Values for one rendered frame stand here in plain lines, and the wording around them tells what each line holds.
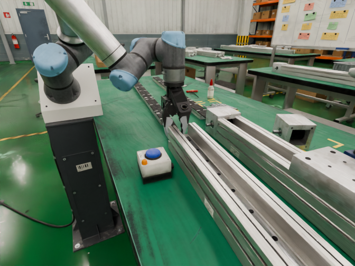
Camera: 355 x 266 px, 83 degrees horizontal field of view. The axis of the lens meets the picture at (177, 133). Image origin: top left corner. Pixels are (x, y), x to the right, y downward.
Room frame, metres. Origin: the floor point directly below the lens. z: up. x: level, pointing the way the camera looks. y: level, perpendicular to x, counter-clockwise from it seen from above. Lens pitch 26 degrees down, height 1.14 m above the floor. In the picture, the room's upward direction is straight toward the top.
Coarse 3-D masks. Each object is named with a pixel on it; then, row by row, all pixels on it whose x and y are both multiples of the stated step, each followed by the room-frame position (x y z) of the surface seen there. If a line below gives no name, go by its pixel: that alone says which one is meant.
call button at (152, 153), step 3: (147, 150) 0.47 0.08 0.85; (150, 150) 0.47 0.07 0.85; (153, 150) 0.47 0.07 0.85; (156, 150) 0.47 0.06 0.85; (159, 150) 0.47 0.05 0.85; (147, 153) 0.45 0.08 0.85; (150, 153) 0.45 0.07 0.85; (153, 153) 0.45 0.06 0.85; (156, 153) 0.45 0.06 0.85; (159, 153) 0.46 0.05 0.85; (147, 156) 0.45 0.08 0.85; (150, 156) 0.45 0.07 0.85; (153, 156) 0.44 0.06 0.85; (156, 156) 0.45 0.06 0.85
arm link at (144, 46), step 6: (132, 42) 0.74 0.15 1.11; (138, 42) 0.73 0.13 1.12; (144, 42) 0.71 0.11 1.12; (150, 42) 0.71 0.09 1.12; (132, 48) 0.73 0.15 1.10; (138, 48) 0.69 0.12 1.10; (144, 48) 0.69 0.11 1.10; (150, 48) 0.70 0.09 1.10; (144, 54) 0.67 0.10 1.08; (150, 54) 0.69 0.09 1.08; (150, 60) 0.69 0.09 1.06; (156, 60) 0.70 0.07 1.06
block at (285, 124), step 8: (280, 120) 0.66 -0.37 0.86; (288, 120) 0.63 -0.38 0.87; (296, 120) 0.63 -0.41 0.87; (304, 120) 0.63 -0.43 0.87; (280, 128) 0.65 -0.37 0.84; (288, 128) 0.59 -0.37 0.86; (296, 128) 0.59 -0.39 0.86; (304, 128) 0.59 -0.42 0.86; (312, 128) 0.59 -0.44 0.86; (280, 136) 0.63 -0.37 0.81; (288, 136) 0.59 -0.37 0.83; (296, 136) 0.61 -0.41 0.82; (304, 136) 0.61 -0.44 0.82; (312, 136) 0.59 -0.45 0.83; (296, 144) 0.60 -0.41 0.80; (304, 144) 0.60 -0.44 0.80
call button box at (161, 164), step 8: (144, 152) 0.48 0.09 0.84; (152, 160) 0.44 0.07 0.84; (160, 160) 0.44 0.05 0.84; (168, 160) 0.44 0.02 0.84; (144, 168) 0.42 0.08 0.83; (152, 168) 0.42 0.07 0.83; (160, 168) 0.43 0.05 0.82; (168, 168) 0.44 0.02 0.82; (144, 176) 0.42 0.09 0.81; (152, 176) 0.42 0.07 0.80; (160, 176) 0.43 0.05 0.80; (168, 176) 0.44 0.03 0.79
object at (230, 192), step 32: (192, 128) 0.59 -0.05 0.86; (192, 160) 0.41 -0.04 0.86; (224, 160) 0.41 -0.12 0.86; (224, 192) 0.29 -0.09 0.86; (256, 192) 0.30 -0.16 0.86; (224, 224) 0.27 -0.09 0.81; (256, 224) 0.22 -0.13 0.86; (288, 224) 0.23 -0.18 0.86; (256, 256) 0.19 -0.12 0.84; (288, 256) 0.19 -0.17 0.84; (320, 256) 0.17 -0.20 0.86
